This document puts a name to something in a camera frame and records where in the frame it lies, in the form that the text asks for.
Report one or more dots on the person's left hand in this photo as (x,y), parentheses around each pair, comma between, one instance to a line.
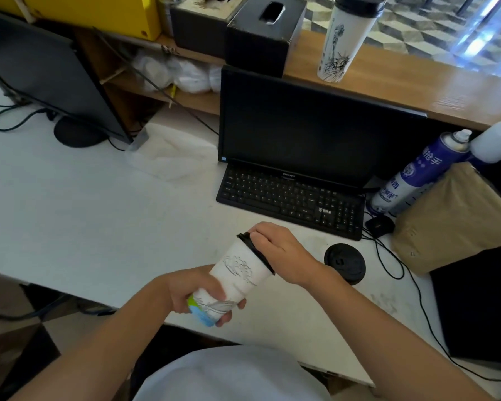
(188,283)

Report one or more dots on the person's right hand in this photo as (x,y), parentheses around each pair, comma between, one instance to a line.
(286,254)

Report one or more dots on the white paper cup green-blue base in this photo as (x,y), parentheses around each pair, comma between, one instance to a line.
(238,275)

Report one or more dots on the white paper cup statue print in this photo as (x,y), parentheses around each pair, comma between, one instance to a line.
(342,45)

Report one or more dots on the person's left forearm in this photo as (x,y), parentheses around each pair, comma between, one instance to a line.
(100,346)

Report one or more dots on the person's right forearm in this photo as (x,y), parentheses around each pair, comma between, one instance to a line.
(380,329)

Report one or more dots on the person's black trousers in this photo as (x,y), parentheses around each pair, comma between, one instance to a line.
(171,350)

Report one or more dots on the person's white shirt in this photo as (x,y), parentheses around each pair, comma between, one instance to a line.
(234,375)

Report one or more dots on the black keyboard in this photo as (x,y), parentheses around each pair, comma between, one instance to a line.
(288,200)

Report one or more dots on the black computer mouse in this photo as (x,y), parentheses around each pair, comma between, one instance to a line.
(380,226)

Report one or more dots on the black desktop monitor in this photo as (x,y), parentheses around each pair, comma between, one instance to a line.
(309,129)

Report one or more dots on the blue white spray can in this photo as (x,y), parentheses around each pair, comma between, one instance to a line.
(417,175)

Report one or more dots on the brown paper bag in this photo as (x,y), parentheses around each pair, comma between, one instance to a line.
(455,221)

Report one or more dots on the round black monitor base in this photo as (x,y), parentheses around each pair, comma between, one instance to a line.
(77,135)

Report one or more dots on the white plastic bag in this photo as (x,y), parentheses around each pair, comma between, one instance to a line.
(150,73)
(190,77)
(215,79)

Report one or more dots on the yellow tie strip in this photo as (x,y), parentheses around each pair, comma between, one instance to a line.
(172,93)

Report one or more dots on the black computer case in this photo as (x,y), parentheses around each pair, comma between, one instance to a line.
(480,304)

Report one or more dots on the black tissue box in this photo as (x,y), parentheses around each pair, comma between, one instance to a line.
(259,41)

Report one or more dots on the dark brown box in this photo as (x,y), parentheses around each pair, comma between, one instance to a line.
(196,29)

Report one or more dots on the black slim monitor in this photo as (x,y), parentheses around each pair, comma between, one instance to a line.
(54,75)

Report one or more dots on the small grey container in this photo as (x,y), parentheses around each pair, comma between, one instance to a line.
(165,16)

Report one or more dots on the large yellow box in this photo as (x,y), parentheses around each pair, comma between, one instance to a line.
(96,12)

